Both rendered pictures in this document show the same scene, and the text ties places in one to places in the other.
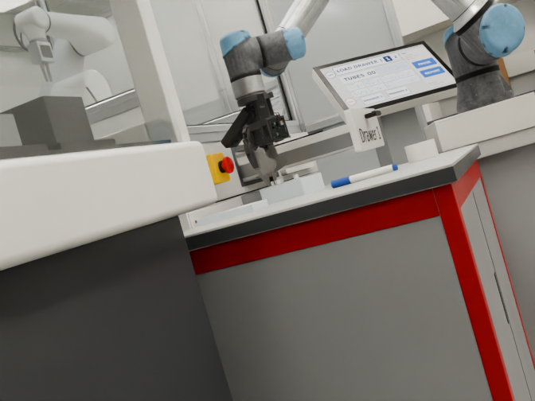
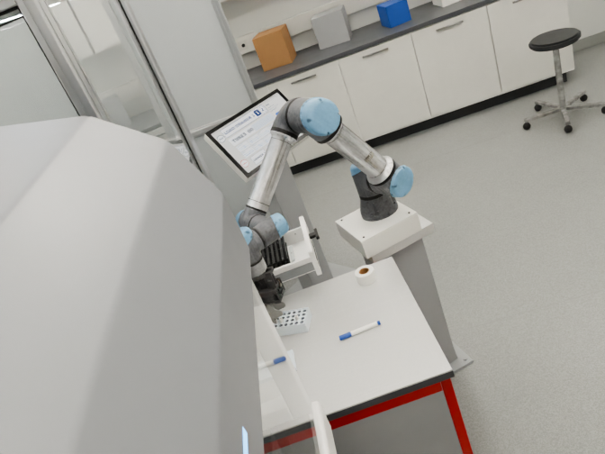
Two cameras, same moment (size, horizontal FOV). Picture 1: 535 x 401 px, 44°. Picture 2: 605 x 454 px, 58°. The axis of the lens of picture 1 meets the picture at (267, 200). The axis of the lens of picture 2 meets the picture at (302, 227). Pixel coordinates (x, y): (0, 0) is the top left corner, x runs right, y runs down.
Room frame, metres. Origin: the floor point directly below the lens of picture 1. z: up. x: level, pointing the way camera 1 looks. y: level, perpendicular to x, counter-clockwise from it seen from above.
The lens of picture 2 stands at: (0.05, 0.29, 1.90)
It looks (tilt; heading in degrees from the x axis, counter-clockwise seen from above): 27 degrees down; 341
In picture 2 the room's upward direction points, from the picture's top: 22 degrees counter-clockwise
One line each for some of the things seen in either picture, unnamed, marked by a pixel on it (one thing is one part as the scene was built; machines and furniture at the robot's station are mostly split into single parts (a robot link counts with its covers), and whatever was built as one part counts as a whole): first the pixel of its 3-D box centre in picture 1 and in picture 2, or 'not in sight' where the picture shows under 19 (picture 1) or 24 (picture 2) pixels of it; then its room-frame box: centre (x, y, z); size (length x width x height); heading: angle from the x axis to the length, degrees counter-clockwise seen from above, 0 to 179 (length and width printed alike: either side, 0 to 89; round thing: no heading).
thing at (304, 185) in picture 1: (291, 188); (291, 322); (1.55, -0.06, 0.78); 0.12 x 0.08 x 0.04; 51
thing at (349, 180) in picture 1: (364, 176); (359, 330); (1.33, -0.20, 0.77); 0.14 x 0.02 x 0.02; 70
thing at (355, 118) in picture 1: (365, 129); (310, 244); (1.77, -0.30, 0.87); 0.29 x 0.02 x 0.11; 158
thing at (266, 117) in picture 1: (260, 121); (266, 286); (1.56, -0.04, 0.95); 0.09 x 0.08 x 0.12; 50
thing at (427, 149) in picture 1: (421, 150); (365, 275); (1.54, -0.38, 0.78); 0.07 x 0.07 x 0.04
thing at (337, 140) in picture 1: (295, 153); (259, 265); (1.85, -0.11, 0.86); 0.40 x 0.26 x 0.06; 68
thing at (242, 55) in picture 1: (240, 56); (246, 246); (1.57, -0.03, 1.11); 0.09 x 0.08 x 0.11; 97
